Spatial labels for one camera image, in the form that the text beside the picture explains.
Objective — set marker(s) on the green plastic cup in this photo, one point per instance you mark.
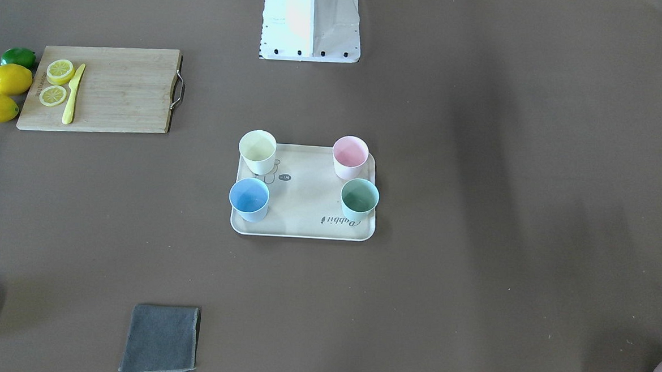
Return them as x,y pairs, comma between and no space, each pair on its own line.
358,198

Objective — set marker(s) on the pink plastic cup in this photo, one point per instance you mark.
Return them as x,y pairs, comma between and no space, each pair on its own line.
349,154

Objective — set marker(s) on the blue plastic cup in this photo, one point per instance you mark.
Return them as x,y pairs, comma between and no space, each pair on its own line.
249,197

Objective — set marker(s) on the yellow plastic cup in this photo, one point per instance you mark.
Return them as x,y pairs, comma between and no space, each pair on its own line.
258,150

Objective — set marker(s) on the cream rabbit tray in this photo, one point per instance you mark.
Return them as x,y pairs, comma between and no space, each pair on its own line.
305,199

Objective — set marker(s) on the wooden cutting board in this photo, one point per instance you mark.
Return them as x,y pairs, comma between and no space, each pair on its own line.
121,90

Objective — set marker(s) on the grey folded cloth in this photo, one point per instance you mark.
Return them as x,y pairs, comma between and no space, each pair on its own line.
161,338

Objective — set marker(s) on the yellow plastic knife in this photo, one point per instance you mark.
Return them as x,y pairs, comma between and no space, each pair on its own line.
73,84

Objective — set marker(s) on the lower lemon slice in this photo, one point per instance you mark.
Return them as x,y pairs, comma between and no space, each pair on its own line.
52,95

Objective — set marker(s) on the lemon slice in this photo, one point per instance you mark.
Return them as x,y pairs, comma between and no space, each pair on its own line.
60,72
52,95

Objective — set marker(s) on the upper lemon slice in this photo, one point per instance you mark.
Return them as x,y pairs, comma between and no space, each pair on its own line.
60,72

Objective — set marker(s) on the green lime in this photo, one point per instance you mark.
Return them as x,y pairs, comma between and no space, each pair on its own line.
19,56

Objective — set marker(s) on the whole lemon near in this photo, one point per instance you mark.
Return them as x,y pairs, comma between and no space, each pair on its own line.
14,79

